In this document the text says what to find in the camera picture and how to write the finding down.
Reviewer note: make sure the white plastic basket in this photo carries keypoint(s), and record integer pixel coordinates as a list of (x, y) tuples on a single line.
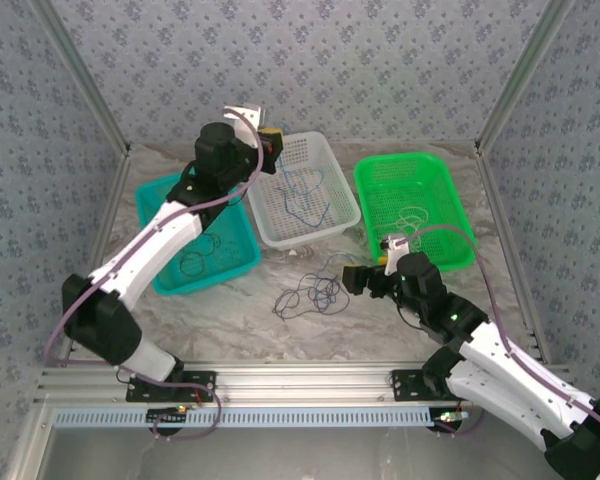
[(325, 165)]

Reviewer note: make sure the teal plastic basket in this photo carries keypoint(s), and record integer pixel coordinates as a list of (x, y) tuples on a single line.
[(230, 240)]

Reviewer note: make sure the green plastic basket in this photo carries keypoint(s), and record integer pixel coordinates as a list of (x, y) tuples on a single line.
[(430, 185)]

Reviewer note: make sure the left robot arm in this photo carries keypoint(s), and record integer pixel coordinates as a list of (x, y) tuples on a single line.
[(145, 250)]

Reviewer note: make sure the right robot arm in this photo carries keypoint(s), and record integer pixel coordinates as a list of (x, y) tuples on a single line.
[(500, 390)]

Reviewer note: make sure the small black circuit board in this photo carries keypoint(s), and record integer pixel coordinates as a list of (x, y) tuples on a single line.
[(447, 420), (165, 415)]

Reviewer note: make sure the grey metal panel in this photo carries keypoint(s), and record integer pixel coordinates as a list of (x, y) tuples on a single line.
[(300, 455)]

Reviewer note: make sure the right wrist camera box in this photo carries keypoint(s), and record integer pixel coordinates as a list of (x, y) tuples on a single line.
[(394, 255)]

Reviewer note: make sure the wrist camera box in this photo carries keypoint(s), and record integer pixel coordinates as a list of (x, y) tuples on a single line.
[(394, 255), (247, 120)]

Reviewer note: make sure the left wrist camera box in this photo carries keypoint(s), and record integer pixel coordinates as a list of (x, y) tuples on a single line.
[(247, 120)]

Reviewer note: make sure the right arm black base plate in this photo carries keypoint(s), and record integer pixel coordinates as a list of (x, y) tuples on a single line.
[(405, 387)]

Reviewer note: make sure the aluminium mounting rail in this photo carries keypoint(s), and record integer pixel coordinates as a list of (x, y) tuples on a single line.
[(300, 382)]

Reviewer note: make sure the aluminium side rail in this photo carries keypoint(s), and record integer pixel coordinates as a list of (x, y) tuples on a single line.
[(105, 210), (489, 180)]

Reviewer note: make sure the aluminium frame post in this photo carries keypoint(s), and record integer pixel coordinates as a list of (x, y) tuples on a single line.
[(82, 70), (522, 70)]

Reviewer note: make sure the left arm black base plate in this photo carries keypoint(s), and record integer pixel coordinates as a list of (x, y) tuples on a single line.
[(207, 382)]

